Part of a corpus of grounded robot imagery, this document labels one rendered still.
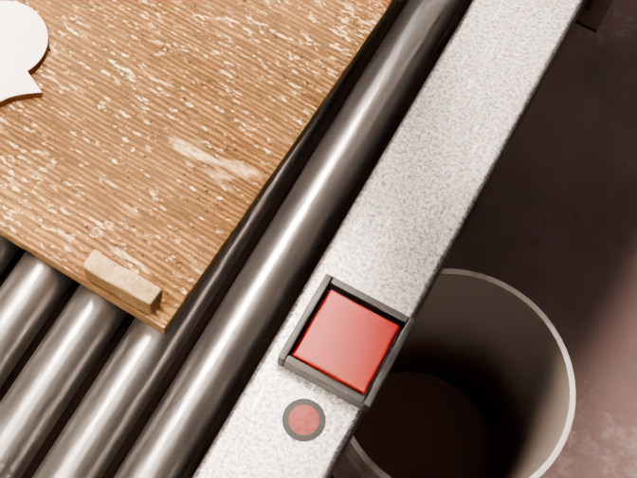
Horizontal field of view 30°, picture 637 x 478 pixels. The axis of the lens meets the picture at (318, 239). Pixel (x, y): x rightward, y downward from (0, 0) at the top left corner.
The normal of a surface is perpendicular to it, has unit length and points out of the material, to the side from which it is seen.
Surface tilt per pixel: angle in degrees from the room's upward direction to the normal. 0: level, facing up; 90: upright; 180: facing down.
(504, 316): 87
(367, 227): 0
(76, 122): 0
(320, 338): 0
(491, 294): 87
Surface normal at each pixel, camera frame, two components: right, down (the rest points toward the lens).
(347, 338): 0.07, -0.39
